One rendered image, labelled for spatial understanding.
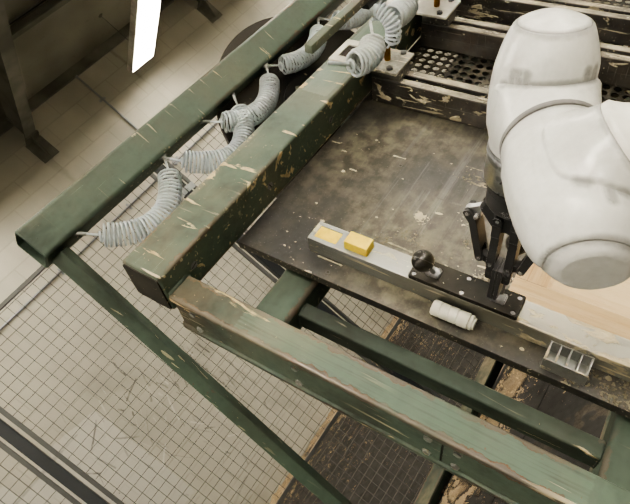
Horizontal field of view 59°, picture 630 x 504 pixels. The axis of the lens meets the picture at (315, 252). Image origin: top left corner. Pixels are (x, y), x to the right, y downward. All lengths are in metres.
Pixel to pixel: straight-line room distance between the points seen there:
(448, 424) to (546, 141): 0.49
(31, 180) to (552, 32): 5.59
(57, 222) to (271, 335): 0.74
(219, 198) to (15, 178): 4.90
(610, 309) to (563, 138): 0.60
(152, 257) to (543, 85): 0.74
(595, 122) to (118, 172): 1.28
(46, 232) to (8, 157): 4.57
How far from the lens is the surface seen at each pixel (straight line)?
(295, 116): 1.31
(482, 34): 1.63
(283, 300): 1.11
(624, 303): 1.10
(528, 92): 0.60
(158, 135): 1.66
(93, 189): 1.56
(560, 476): 0.88
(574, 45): 0.60
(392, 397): 0.90
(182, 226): 1.11
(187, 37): 6.83
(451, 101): 1.40
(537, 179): 0.51
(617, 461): 1.01
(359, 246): 1.05
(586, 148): 0.51
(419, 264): 0.91
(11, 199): 5.90
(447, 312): 1.01
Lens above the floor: 1.75
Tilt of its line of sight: 6 degrees down
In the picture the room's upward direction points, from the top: 49 degrees counter-clockwise
